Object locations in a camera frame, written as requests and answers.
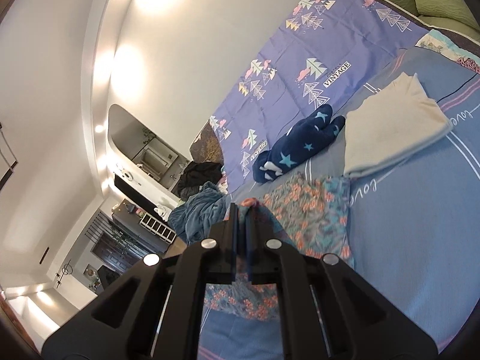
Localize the cream folded garment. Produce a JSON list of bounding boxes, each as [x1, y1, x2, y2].
[[343, 72, 452, 178]]

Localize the floral teal orange garment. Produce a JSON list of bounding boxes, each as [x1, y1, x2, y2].
[[204, 173, 355, 322]]

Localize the dark patterned pillow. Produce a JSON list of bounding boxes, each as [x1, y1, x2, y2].
[[190, 123, 224, 165]]

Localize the black clothes pile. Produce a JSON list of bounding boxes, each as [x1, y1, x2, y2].
[[174, 162, 222, 201]]

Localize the blue-grey crumpled blanket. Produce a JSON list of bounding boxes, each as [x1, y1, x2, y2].
[[168, 181, 228, 245]]

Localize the navy star fleece garment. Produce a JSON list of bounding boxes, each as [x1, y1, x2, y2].
[[252, 104, 346, 184]]

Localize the white shelf rack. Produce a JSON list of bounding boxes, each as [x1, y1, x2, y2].
[[140, 213, 176, 245]]

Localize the purple tree-print quilt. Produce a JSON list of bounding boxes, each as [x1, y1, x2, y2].
[[210, 0, 427, 193]]

